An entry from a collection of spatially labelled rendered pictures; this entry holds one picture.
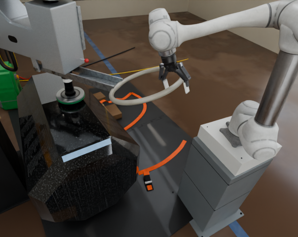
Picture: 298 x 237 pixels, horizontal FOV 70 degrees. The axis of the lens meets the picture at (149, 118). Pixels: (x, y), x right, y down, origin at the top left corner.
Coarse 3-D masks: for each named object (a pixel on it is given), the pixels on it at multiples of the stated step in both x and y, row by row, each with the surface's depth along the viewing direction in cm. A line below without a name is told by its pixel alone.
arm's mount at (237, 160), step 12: (216, 120) 158; (228, 120) 159; (204, 132) 149; (216, 132) 147; (216, 144) 141; (228, 144) 138; (216, 156) 144; (228, 156) 134; (240, 156) 130; (228, 168) 137; (240, 168) 129
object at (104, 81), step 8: (40, 64) 157; (48, 72) 158; (56, 72) 154; (80, 72) 159; (88, 72) 156; (96, 72) 152; (80, 80) 148; (88, 80) 144; (96, 80) 151; (104, 80) 152; (112, 80) 150; (120, 80) 147; (104, 88) 142
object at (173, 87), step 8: (144, 72) 151; (128, 80) 150; (112, 88) 139; (168, 88) 113; (112, 96) 127; (152, 96) 111; (160, 96) 112; (120, 104) 118; (128, 104) 115; (136, 104) 114
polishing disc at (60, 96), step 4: (64, 88) 176; (76, 88) 177; (80, 88) 177; (60, 92) 171; (64, 92) 172; (76, 92) 173; (80, 92) 173; (56, 96) 167; (60, 96) 167; (64, 96) 167; (68, 96) 168; (72, 96) 168; (76, 96) 168; (80, 96) 169; (60, 100) 164; (64, 100) 164; (68, 100) 164; (72, 100) 164; (76, 100) 165
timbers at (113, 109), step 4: (100, 92) 319; (96, 96) 310; (100, 96) 311; (104, 96) 311; (100, 100) 309; (112, 104) 296; (108, 108) 289; (112, 108) 290; (116, 108) 290; (112, 112) 283; (116, 112) 284; (120, 112) 284; (116, 116) 281; (120, 116) 286
